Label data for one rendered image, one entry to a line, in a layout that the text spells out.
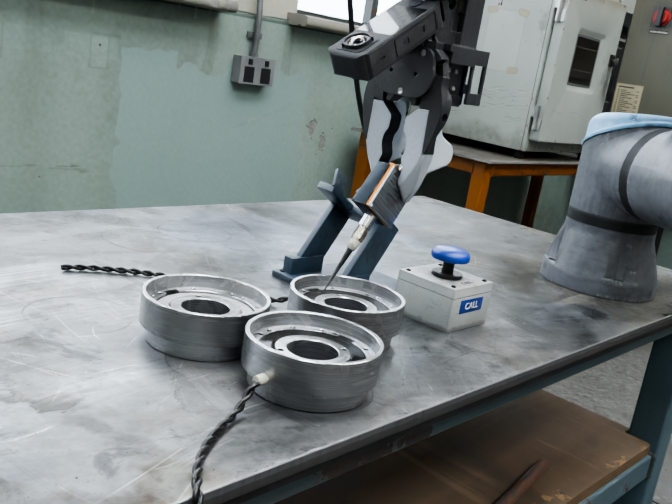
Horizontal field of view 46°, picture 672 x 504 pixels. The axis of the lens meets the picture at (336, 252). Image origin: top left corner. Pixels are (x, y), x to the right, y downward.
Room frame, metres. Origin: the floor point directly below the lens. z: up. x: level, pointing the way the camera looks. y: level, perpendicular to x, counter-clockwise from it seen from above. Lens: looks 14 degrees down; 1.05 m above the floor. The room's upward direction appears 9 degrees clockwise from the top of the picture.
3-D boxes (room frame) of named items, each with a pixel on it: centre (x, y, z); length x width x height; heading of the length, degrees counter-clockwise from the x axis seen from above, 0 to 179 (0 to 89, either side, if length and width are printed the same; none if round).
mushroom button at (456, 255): (0.78, -0.12, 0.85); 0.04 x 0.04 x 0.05
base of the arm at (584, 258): (1.04, -0.36, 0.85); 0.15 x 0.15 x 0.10
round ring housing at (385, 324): (0.68, -0.02, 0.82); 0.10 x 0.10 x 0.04
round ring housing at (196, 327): (0.61, 0.10, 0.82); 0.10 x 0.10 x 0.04
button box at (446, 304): (0.78, -0.12, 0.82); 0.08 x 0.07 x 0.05; 139
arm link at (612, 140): (1.03, -0.36, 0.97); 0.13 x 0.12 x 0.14; 22
